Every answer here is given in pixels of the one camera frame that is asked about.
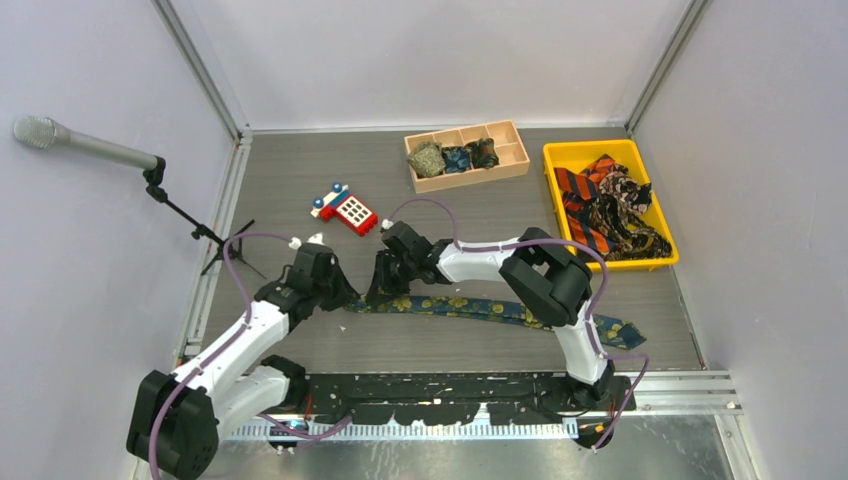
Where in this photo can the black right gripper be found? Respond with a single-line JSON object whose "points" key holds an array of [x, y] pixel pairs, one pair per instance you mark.
{"points": [[382, 286]]}

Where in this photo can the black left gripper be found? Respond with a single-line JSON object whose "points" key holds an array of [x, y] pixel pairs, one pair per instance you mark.
{"points": [[346, 294]]}

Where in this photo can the blue yellow floral tie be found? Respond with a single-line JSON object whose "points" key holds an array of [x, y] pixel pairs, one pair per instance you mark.
{"points": [[613, 332]]}

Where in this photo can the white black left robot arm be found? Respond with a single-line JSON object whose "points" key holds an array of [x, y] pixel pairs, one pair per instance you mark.
{"points": [[180, 418]]}

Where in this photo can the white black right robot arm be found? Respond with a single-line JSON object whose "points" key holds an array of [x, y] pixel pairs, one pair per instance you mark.
{"points": [[550, 281]]}

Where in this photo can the red white toy brick block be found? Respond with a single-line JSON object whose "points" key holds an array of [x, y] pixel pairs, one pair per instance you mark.
{"points": [[340, 203]]}

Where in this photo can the olive green rolled tie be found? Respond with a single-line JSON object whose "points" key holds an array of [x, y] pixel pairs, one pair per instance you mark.
{"points": [[426, 159]]}

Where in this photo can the blue rolled tie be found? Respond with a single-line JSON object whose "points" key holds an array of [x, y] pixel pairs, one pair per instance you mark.
{"points": [[457, 159]]}

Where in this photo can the dark brown rolled tie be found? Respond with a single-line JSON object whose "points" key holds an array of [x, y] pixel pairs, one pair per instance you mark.
{"points": [[482, 153]]}

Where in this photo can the orange navy striped tie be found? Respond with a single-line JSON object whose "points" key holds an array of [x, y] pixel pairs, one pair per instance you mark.
{"points": [[579, 193]]}

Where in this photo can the black microphone stand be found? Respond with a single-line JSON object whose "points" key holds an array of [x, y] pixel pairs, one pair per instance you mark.
{"points": [[154, 178]]}

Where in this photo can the yellow plastic bin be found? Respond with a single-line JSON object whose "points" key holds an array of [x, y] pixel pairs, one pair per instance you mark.
{"points": [[576, 156]]}

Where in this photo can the black floral patterned tie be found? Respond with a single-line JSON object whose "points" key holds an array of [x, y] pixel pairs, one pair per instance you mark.
{"points": [[620, 212]]}

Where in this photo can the silver microphone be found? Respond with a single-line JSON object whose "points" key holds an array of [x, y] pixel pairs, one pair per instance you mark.
{"points": [[45, 133]]}

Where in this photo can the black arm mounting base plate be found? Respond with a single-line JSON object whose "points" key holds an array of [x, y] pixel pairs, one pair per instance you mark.
{"points": [[450, 406]]}

